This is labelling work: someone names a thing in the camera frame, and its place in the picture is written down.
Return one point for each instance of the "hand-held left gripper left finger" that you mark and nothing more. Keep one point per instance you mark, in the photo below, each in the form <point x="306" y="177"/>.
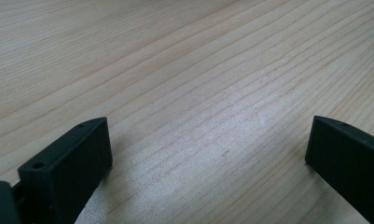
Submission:
<point x="69" y="174"/>

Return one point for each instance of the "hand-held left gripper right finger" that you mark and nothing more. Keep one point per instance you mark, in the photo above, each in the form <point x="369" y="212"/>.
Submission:
<point x="346" y="161"/>

